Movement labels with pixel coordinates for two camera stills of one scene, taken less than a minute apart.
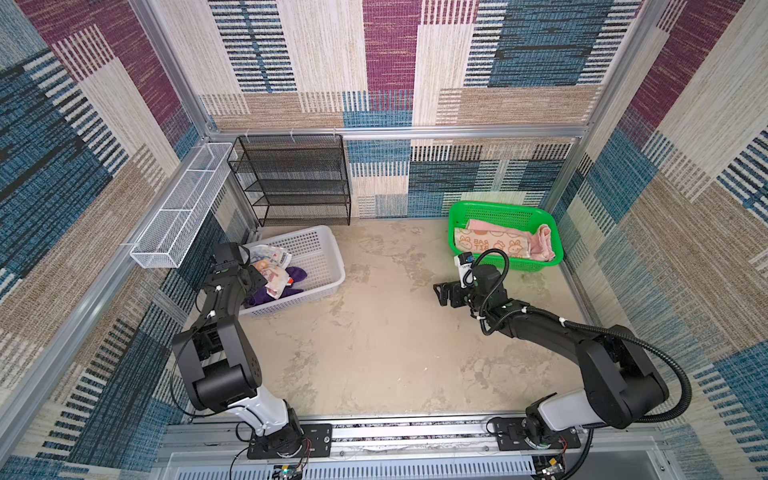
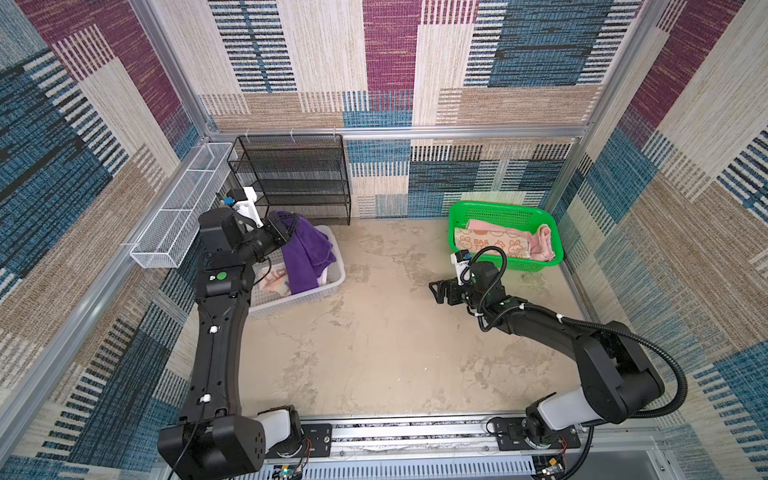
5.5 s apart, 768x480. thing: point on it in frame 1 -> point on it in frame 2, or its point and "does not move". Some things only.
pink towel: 540,245 does not move
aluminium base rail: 411,450 does not move
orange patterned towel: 477,241 does not move
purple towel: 261,296 -> 307,254
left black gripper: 256,278 -> 278,235
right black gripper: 453,288 does not move
